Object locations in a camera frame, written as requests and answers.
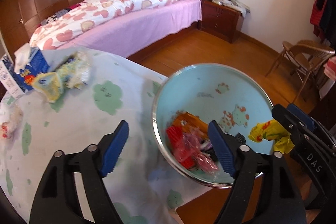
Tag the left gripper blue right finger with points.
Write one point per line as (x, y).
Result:
(225, 147)

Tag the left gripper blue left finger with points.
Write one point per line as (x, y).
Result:
(111, 146)

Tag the red transparent plastic wrapper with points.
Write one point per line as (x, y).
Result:
(203, 162)

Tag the orange snack bag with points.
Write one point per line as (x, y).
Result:
(190, 123)

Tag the red foam net sleeve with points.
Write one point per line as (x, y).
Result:
(180, 147)

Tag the yellow plastic bag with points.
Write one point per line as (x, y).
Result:
(272, 131)

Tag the pale yellow blue wrapper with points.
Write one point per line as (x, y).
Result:
(74, 72)

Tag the clear plastic bag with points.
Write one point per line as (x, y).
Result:
(10, 120)

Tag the purple snack wrapper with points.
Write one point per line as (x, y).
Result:
(207, 148)

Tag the white tablecloth green clouds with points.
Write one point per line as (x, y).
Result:
(143, 187)

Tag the red white striped towel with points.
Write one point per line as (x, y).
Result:
(330, 68)

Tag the brown wicker chair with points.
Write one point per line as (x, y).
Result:
(307, 56)

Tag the pink bed sheet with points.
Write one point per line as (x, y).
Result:
(135, 31)

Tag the blue Look milk carton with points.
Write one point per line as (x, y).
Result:
(29, 62)

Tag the wooden nightstand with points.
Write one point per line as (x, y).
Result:
(221, 21)

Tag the white tall milk carton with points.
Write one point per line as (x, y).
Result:
(9, 78)

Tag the hanging dark and red clothes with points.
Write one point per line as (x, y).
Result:
(323, 20)

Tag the pile of clothes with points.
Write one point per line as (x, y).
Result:
(234, 4)

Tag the heart pattern white duvet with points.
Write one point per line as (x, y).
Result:
(90, 14)

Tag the wooden door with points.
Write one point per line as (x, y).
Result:
(12, 28)

